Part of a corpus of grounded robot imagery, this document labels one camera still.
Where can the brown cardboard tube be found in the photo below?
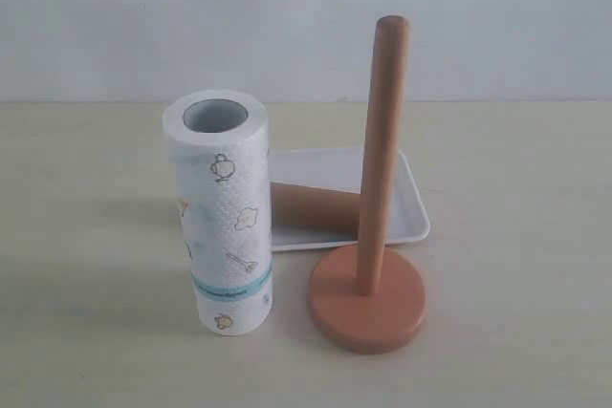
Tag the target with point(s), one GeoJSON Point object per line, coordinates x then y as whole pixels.
{"type": "Point", "coordinates": [315, 208]}

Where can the white printed paper towel roll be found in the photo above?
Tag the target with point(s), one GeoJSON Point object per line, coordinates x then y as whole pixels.
{"type": "Point", "coordinates": [218, 141]}

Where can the wooden paper towel holder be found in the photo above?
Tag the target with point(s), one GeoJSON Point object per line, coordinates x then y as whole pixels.
{"type": "Point", "coordinates": [367, 297]}

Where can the white rectangular tray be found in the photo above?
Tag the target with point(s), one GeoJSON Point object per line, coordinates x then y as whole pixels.
{"type": "Point", "coordinates": [340, 169]}

